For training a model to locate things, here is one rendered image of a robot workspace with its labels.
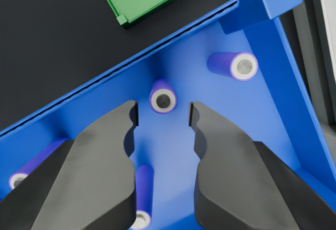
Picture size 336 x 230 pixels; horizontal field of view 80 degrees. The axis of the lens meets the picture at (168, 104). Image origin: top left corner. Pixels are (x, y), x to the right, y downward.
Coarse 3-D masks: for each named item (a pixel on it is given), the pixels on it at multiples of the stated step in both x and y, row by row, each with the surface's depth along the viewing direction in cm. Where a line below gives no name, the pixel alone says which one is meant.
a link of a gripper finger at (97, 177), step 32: (96, 128) 9; (128, 128) 9; (96, 160) 7; (128, 160) 8; (64, 192) 6; (96, 192) 6; (128, 192) 6; (64, 224) 5; (96, 224) 6; (128, 224) 7
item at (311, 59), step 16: (304, 0) 51; (304, 16) 52; (304, 32) 55; (304, 48) 57; (320, 48) 54; (304, 64) 59; (320, 64) 55; (320, 80) 56; (320, 96) 58; (320, 112) 60
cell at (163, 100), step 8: (160, 80) 16; (168, 80) 17; (152, 88) 14; (160, 88) 13; (168, 88) 13; (152, 96) 13; (160, 96) 13; (168, 96) 13; (176, 96) 13; (152, 104) 13; (160, 104) 13; (168, 104) 13; (176, 104) 13; (160, 112) 13; (168, 112) 13
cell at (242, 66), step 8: (216, 56) 16; (224, 56) 14; (232, 56) 13; (240, 56) 12; (248, 56) 12; (208, 64) 18; (216, 64) 15; (224, 64) 13; (232, 64) 12; (240, 64) 12; (248, 64) 12; (256, 64) 12; (216, 72) 16; (224, 72) 14; (232, 72) 13; (240, 72) 12; (248, 72) 12; (240, 80) 13
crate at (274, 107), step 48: (240, 0) 12; (288, 0) 10; (192, 48) 18; (240, 48) 18; (288, 48) 14; (96, 96) 19; (144, 96) 19; (192, 96) 19; (240, 96) 19; (288, 96) 16; (0, 144) 20; (48, 144) 20; (144, 144) 20; (192, 144) 20; (288, 144) 21; (0, 192) 21; (192, 192) 22
